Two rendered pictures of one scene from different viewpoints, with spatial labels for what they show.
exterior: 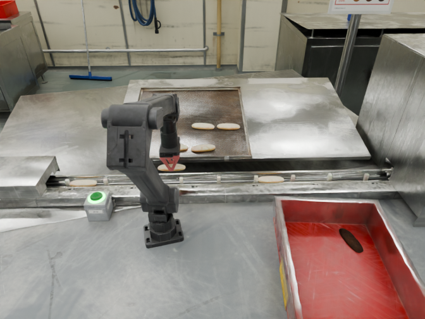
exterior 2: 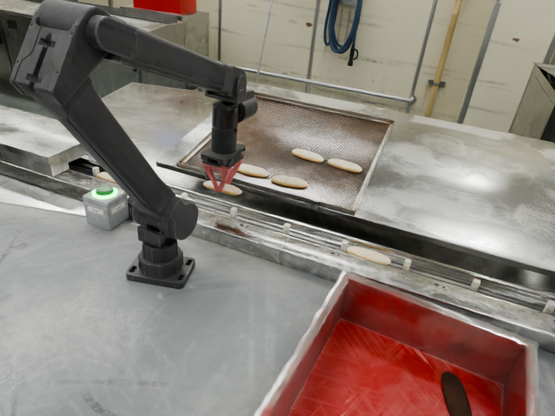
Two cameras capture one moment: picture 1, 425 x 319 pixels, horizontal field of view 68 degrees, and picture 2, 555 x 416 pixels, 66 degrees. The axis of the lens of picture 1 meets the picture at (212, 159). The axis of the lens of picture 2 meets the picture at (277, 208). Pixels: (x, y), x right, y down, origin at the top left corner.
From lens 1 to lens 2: 38 cm
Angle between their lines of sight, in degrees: 18
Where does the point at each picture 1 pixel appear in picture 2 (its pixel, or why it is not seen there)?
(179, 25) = (384, 61)
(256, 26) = (495, 82)
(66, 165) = not seen: hidden behind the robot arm
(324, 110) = (521, 185)
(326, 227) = (422, 360)
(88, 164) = not seen: hidden behind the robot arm
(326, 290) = not seen: outside the picture
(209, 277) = (177, 352)
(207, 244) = (209, 307)
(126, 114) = (59, 10)
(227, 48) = (443, 105)
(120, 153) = (31, 66)
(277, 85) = (458, 133)
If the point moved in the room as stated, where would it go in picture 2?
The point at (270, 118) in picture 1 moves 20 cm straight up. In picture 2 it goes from (418, 172) to (438, 100)
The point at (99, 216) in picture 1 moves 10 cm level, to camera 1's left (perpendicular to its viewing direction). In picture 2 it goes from (99, 219) to (67, 208)
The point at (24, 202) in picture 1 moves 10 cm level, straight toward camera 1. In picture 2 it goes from (35, 178) to (27, 196)
